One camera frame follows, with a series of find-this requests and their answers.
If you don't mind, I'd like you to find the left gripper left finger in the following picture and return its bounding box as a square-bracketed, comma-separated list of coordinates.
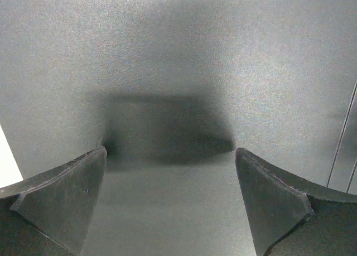
[1, 146, 107, 255]

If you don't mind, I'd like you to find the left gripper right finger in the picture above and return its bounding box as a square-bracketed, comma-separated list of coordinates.
[235, 148, 356, 255]

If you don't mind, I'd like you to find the grey black folder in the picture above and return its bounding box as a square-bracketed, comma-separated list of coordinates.
[1, 0, 356, 255]

